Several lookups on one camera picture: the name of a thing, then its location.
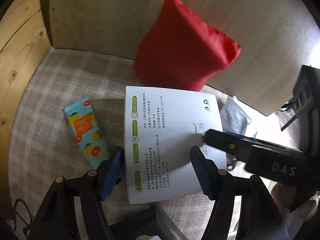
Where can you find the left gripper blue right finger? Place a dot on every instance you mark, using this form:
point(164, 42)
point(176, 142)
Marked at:
point(204, 170)

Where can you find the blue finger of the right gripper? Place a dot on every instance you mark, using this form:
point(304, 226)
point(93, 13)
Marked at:
point(229, 142)

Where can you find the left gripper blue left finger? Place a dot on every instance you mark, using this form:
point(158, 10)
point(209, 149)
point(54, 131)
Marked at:
point(111, 169)

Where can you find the white printed paper package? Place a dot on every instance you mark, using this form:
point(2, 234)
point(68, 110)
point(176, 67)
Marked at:
point(160, 127)

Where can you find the grey foil sachet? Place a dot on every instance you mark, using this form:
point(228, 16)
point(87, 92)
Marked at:
point(233, 117)

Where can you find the fruit pattern cream tube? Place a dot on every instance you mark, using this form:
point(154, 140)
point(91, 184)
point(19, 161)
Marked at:
point(87, 132)

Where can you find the red cloth pouch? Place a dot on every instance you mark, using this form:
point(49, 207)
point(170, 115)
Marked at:
point(181, 51)

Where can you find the beige wooden cabinet panel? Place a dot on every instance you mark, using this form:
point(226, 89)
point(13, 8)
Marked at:
point(252, 49)

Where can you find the pine wood board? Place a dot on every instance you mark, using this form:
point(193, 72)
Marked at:
point(24, 43)

